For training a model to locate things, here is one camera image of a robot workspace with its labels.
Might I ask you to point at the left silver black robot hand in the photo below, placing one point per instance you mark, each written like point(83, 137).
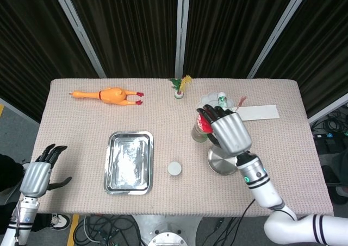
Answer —
point(35, 178)

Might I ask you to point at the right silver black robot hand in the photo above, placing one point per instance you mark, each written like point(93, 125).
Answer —
point(231, 133)

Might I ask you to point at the small white plastic jar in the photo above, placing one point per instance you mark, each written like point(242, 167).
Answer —
point(174, 168)

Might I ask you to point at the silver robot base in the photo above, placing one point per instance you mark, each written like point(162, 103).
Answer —
point(167, 229)

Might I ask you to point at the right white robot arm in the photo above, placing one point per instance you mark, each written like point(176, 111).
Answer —
point(266, 191)

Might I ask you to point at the black trouser leg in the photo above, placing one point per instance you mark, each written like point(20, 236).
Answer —
point(9, 172)

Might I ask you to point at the round steel plate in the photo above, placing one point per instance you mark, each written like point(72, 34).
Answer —
point(221, 164)

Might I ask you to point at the white green small bottle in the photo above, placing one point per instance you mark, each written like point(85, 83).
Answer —
point(222, 99)

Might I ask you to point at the white bookmark with red tassel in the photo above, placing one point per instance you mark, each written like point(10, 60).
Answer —
point(261, 112)

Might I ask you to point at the white flower paint palette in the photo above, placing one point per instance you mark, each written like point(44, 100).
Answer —
point(210, 98)

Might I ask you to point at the white black sneaker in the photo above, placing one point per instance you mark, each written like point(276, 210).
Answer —
point(59, 221)

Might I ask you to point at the beige woven tablecloth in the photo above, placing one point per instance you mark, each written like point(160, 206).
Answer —
point(174, 115)

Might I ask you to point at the green yellow feather shuttlecock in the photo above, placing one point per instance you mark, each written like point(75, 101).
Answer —
point(181, 86)

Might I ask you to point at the rectangular steel tray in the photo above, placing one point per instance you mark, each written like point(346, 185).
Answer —
point(127, 164)

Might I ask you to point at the black power strip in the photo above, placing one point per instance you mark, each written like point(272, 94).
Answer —
point(330, 135)

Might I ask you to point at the black pleated curtain panel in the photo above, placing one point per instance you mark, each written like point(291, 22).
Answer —
point(127, 28)
point(32, 45)
point(231, 28)
point(320, 45)

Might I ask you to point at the orange rubber chicken toy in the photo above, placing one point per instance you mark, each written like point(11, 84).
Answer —
point(111, 96)

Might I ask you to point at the grey metal divider post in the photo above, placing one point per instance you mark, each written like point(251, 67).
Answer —
point(79, 31)
point(181, 31)
point(277, 34)

